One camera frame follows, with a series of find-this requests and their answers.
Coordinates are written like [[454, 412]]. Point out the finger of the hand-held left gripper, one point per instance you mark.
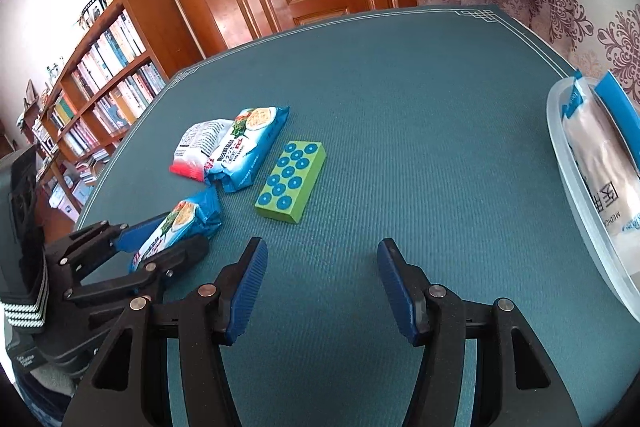
[[170, 257], [137, 232]]

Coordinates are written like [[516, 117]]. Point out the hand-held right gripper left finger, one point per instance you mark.
[[245, 292]]

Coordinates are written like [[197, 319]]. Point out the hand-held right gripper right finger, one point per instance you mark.
[[397, 292]]

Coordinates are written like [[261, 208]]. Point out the blue snack packet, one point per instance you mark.
[[250, 142], [185, 217]]

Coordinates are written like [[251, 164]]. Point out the clear plastic bin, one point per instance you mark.
[[565, 187]]

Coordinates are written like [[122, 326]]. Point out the white face mask packet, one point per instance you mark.
[[600, 157]]

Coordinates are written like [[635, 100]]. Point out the blue box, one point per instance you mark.
[[620, 102]]

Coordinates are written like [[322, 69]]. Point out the white floor storage box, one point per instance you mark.
[[65, 202]]

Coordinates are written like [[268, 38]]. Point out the red white snack packet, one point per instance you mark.
[[195, 147]]

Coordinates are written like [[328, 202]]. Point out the green dotted block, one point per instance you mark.
[[290, 179]]

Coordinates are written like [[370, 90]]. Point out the teal table cover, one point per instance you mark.
[[400, 132]]

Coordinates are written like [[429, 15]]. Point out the rows of shelved books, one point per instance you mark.
[[115, 42]]

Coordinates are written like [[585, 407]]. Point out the wooden bookshelf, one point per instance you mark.
[[165, 22]]

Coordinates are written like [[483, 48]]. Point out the film strip picture frame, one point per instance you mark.
[[92, 9]]

